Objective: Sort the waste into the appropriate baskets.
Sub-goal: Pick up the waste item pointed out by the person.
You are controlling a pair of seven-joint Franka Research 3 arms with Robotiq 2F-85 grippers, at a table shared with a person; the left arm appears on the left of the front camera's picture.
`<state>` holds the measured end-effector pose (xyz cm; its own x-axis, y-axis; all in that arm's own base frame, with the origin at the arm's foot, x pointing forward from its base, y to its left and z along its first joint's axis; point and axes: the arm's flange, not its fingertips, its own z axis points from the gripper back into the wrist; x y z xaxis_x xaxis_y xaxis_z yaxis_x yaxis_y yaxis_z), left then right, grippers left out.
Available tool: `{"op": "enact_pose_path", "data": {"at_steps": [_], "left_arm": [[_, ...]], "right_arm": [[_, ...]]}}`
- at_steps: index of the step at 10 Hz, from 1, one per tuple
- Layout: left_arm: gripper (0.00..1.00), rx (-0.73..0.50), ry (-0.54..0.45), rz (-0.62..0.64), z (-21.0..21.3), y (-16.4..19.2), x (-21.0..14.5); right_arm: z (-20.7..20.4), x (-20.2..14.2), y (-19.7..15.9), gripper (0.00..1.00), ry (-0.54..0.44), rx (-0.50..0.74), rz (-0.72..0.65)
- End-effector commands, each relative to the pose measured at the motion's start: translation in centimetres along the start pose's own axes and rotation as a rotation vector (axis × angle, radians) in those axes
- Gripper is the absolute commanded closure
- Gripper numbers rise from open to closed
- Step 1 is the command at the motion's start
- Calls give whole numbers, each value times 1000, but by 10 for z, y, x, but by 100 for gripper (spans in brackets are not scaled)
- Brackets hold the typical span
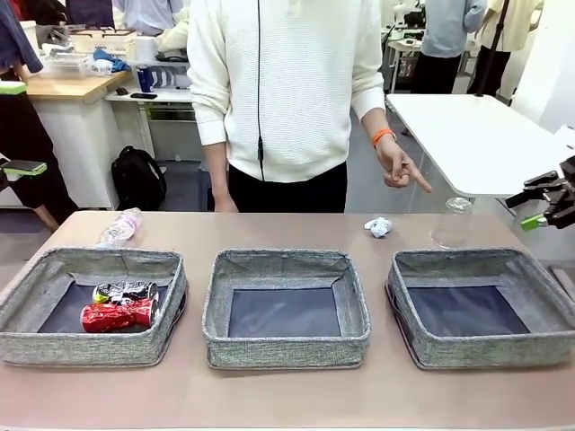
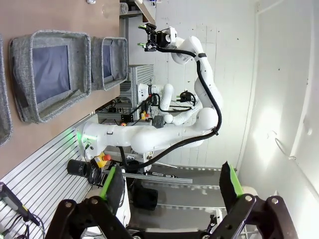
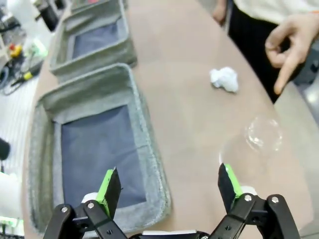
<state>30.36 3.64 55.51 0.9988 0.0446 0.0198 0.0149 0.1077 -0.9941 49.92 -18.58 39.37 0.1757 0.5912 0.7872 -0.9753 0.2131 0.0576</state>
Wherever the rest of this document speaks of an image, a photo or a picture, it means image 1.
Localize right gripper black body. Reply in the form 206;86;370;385
559;154;575;190

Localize clear plastic cup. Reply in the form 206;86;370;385
429;196;473;250

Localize clear plastic bottle pink label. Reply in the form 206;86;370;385
93;207;143;251

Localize crushed black drink can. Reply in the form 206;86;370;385
92;280;161;307

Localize white paper ball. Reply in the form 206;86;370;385
363;216;393;239

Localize crushed red drink can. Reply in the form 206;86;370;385
80;298;161;334

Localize person's left forearm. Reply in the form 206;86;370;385
361;107;390;136

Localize person's right forearm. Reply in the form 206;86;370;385
201;141;233;201

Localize person's left hand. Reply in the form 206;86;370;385
374;136;433;195

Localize bystander in blue jacket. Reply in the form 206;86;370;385
0;0;80;230

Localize white bucket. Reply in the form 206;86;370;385
20;21;40;51

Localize wooden top side table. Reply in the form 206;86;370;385
25;69;135;210

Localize clear plastic container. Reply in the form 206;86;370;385
43;53;93;80

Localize white plastic crate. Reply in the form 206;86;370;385
70;29;137;59

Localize blue cloth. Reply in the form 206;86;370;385
92;48;131;73

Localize bystander in dark clothes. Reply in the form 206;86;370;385
57;0;116;28

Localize black backpack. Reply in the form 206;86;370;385
111;145;168;211

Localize blue drink bottle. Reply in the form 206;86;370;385
136;65;154;93

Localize white paper roll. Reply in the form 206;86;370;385
134;36;157;63

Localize black tripod pole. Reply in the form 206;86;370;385
475;0;511;98

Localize bystander in light blue shirt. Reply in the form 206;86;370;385
111;0;185;37

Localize bystander in cream jacket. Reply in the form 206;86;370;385
469;0;545;98

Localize white desk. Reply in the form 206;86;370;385
104;87;199;161

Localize grey fabric basket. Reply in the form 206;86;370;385
201;249;372;370
0;246;189;367
385;248;575;370

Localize cream fabric bag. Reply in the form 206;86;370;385
155;20;190;53

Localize orange wrist watch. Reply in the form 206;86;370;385
372;128;397;148

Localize bystander in pale blue sweater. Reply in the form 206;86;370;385
411;0;488;95

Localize person in white sweater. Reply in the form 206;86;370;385
186;0;387;215

